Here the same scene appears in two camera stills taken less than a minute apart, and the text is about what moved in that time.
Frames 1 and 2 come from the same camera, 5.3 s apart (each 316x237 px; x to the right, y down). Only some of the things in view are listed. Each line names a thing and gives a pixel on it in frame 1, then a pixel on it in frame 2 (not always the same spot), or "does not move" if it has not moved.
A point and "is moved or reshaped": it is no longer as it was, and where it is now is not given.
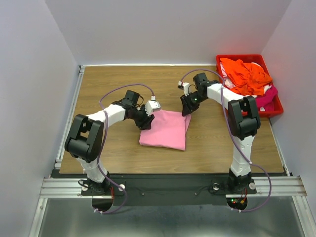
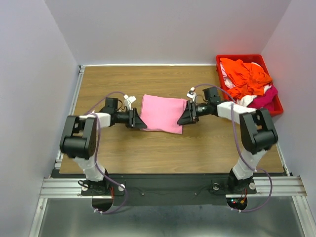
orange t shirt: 251,79 does not move
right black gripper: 187,107 to 189,115
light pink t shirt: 168,129 is moved or reshaped
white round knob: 123,186 does not move
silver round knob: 216,186 does not move
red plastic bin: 252,58 does not move
